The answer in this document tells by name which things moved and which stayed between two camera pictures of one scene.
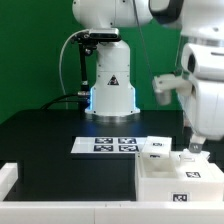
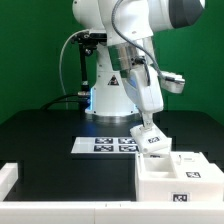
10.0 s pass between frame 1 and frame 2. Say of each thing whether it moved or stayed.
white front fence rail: stayed
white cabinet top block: stayed
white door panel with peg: moved
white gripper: moved
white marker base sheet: stayed
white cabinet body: stayed
